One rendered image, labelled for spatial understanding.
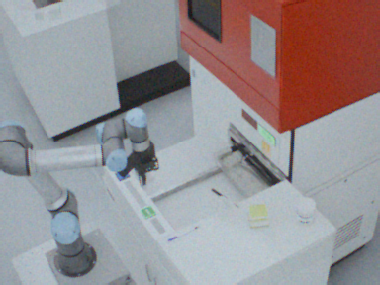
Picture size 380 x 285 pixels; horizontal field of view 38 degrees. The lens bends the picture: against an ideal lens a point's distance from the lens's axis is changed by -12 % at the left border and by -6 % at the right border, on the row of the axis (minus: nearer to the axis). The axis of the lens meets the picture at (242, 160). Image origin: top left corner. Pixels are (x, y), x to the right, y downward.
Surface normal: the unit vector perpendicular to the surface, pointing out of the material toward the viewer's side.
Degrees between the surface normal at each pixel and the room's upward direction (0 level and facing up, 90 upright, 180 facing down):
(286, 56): 90
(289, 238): 0
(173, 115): 0
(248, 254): 0
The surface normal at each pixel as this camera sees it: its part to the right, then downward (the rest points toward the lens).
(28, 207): 0.00, -0.74
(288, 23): 0.54, 0.55
